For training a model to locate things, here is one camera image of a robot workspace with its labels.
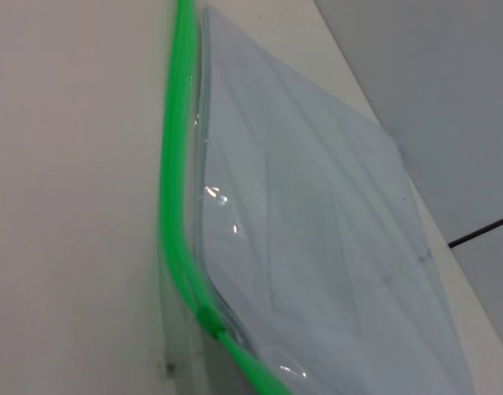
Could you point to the clear green-zip document bag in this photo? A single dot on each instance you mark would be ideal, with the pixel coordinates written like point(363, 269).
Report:
point(175, 164)

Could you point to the pale blue paper stack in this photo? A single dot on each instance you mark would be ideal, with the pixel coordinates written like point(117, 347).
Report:
point(308, 205)

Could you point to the green zipper slider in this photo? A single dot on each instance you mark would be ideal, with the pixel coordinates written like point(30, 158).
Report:
point(210, 322)

